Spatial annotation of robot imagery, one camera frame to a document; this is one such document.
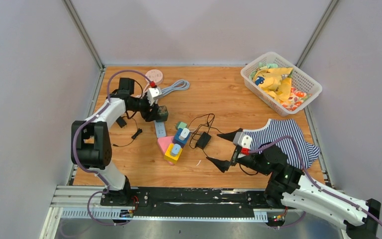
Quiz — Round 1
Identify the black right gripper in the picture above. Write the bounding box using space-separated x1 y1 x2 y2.
206 128 271 176

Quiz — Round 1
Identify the blue cube power socket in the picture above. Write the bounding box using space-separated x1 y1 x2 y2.
173 127 191 148

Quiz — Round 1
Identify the light blue small charger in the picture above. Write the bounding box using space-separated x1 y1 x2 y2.
170 144 182 157

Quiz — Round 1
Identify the yellow cube power socket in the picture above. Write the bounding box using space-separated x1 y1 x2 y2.
164 143 183 164

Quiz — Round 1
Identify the dark green cube socket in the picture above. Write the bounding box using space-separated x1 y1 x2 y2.
156 106 169 122

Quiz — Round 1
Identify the white USB charger plug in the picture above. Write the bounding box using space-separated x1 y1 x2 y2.
179 128 190 140

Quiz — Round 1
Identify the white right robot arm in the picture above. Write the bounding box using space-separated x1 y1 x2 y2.
209 129 381 239

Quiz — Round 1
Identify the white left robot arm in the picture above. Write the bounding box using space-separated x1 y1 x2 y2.
71 78 163 206

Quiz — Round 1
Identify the light blue power strip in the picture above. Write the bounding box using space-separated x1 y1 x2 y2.
154 121 167 138

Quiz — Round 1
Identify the black power adapter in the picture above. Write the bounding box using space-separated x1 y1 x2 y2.
195 131 211 149

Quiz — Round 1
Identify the green USB charger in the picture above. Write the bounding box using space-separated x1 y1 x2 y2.
176 121 188 130

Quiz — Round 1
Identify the pink triangular power socket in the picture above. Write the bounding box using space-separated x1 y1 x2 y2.
157 136 174 156

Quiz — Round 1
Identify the round pink power socket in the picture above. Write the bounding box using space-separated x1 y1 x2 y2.
145 69 164 86

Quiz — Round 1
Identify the blue striped shirt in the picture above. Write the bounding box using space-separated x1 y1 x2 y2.
242 119 321 169

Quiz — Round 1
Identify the yellow cloth in basket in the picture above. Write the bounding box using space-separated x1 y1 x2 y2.
250 66 293 103

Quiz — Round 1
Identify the white plastic basket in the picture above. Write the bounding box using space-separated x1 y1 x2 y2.
241 51 322 117

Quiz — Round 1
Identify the floral cloth in basket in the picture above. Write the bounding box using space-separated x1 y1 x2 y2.
279 87 312 112

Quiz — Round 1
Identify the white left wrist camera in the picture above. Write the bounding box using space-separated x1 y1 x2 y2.
146 87 163 106

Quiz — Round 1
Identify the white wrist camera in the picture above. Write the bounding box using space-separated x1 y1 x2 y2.
232 131 253 148
146 87 163 106

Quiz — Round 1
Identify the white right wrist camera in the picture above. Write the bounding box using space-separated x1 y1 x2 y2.
232 131 253 148

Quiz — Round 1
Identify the light blue power strip cable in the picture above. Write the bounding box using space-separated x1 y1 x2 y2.
159 79 191 98

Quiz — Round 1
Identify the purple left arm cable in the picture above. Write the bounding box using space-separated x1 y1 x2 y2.
72 69 155 227

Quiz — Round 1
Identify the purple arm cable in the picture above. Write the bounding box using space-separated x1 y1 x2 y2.
72 69 155 227
243 135 382 239

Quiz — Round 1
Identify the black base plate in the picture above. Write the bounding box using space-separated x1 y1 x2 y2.
100 187 285 219

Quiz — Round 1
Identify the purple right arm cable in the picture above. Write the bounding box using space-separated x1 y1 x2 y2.
243 135 382 239

